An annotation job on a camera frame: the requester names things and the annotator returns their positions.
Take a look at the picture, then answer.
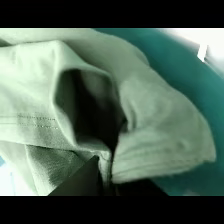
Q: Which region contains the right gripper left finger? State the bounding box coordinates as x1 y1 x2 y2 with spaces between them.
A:
48 154 104 197

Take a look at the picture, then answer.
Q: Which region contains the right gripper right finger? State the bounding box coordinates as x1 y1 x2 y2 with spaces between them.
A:
113 178 170 197

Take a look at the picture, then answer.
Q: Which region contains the pale green shirt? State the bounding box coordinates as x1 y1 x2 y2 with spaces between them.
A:
0 28 217 197

